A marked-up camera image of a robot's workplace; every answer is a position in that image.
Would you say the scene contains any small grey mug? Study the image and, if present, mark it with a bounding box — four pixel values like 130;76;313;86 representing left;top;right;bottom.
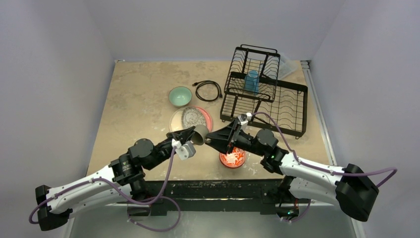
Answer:
191;124;209;145

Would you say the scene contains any red floral bowl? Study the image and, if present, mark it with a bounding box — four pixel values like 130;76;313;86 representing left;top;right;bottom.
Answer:
219;147;247;169

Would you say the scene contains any blue polka dot mug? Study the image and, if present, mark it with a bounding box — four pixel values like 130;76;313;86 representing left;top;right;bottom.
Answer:
244;70;259;95

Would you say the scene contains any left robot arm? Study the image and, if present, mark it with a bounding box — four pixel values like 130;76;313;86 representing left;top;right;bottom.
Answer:
28;126;205;231

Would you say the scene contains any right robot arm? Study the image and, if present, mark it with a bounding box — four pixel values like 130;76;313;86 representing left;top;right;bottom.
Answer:
205;120;379;222

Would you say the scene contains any pink and cream plate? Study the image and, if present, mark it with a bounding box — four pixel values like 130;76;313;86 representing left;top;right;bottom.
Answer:
169;106;212;132

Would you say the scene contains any grey speckled plate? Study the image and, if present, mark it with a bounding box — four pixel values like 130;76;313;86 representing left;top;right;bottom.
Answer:
181;107;207;128

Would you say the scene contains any mint green bowl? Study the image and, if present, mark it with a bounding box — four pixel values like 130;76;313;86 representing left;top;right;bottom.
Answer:
168;86;192;107

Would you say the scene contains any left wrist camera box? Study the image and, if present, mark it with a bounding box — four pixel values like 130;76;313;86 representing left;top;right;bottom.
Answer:
175;141;196;161

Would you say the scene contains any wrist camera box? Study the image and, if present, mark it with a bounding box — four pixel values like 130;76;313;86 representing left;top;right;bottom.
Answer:
237;113;253;130
175;141;196;161

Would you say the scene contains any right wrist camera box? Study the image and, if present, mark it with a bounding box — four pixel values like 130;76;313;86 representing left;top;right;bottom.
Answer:
237;113;253;130

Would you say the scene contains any black coiled cable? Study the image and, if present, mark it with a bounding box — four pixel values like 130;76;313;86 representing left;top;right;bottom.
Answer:
192;80;224;102

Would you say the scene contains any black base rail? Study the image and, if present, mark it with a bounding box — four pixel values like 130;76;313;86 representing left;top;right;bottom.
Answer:
126;178;303;218

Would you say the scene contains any purple loop cable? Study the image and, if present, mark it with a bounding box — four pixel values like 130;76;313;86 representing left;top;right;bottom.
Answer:
127;195;181;232

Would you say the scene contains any black wire dish rack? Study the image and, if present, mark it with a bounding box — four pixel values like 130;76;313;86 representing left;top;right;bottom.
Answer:
219;44;308;138

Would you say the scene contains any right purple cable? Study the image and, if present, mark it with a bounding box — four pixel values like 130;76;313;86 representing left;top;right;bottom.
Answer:
251;112;398;188

